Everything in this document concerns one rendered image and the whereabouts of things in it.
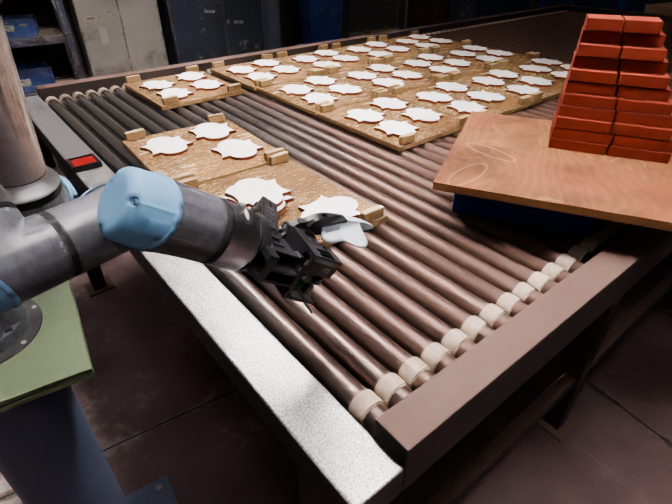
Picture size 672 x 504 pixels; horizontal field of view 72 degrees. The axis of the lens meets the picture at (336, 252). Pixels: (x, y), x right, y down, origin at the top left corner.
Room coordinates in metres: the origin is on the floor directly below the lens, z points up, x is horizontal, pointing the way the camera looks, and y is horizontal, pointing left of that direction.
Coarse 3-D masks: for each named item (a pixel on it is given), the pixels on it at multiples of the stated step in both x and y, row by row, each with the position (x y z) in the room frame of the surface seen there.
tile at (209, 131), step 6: (198, 126) 1.47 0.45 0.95; (204, 126) 1.47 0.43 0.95; (210, 126) 1.47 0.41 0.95; (216, 126) 1.47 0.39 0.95; (222, 126) 1.47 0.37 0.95; (192, 132) 1.43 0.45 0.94; (198, 132) 1.42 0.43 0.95; (204, 132) 1.42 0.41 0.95; (210, 132) 1.42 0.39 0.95; (216, 132) 1.42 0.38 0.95; (222, 132) 1.42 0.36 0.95; (228, 132) 1.42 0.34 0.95; (234, 132) 1.44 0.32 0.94; (198, 138) 1.38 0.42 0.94; (204, 138) 1.38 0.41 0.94; (210, 138) 1.37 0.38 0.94; (216, 138) 1.37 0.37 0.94; (222, 138) 1.38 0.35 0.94
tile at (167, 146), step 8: (176, 136) 1.38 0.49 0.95; (152, 144) 1.32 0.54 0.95; (160, 144) 1.32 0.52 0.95; (168, 144) 1.32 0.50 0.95; (176, 144) 1.32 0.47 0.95; (184, 144) 1.32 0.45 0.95; (192, 144) 1.33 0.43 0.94; (152, 152) 1.26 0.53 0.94; (160, 152) 1.26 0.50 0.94; (168, 152) 1.26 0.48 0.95; (176, 152) 1.26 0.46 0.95; (184, 152) 1.27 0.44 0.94
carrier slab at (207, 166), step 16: (192, 128) 1.48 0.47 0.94; (240, 128) 1.48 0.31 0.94; (128, 144) 1.34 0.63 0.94; (144, 144) 1.34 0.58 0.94; (208, 144) 1.34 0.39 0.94; (256, 144) 1.34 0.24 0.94; (144, 160) 1.22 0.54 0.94; (160, 160) 1.22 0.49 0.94; (176, 160) 1.22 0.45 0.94; (192, 160) 1.22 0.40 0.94; (208, 160) 1.22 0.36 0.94; (224, 160) 1.22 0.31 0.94; (240, 160) 1.22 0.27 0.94; (256, 160) 1.22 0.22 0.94; (208, 176) 1.12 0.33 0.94; (224, 176) 1.13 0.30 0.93
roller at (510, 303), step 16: (176, 112) 1.74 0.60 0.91; (384, 224) 0.90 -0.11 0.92; (400, 240) 0.84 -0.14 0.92; (416, 256) 0.80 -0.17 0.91; (432, 256) 0.78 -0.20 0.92; (448, 272) 0.73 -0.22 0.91; (464, 272) 0.72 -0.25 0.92; (464, 288) 0.70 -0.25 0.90; (480, 288) 0.68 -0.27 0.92; (496, 288) 0.67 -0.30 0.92; (496, 304) 0.64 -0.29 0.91; (512, 304) 0.63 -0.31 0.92
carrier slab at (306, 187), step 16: (240, 176) 1.12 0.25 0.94; (256, 176) 1.12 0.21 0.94; (272, 176) 1.12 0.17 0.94; (288, 176) 1.12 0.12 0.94; (304, 176) 1.12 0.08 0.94; (320, 176) 1.12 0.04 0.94; (208, 192) 1.03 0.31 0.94; (304, 192) 1.03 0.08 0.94; (320, 192) 1.03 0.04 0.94; (336, 192) 1.03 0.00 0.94; (288, 208) 0.95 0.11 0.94; (320, 240) 0.81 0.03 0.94
